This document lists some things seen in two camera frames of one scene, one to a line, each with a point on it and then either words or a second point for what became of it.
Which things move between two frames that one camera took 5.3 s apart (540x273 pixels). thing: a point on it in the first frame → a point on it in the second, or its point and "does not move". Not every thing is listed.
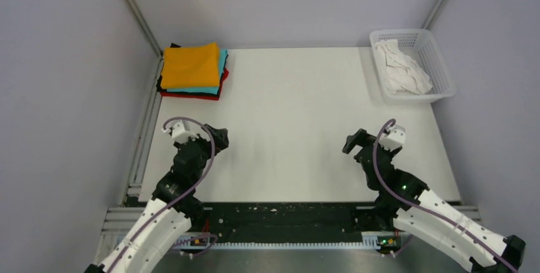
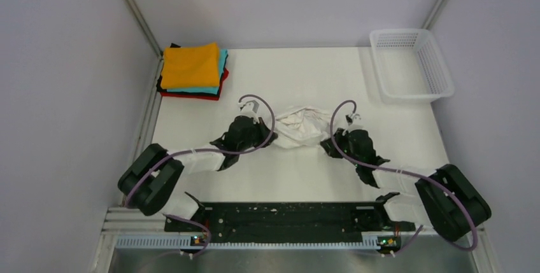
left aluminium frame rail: x=132 y=188 does not move
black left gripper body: x=206 y=147 → x=257 y=135
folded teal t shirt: x=223 y=53 does not move
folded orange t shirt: x=191 y=67 does not move
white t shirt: x=403 y=74 → x=301 y=127
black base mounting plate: x=288 y=219 does not move
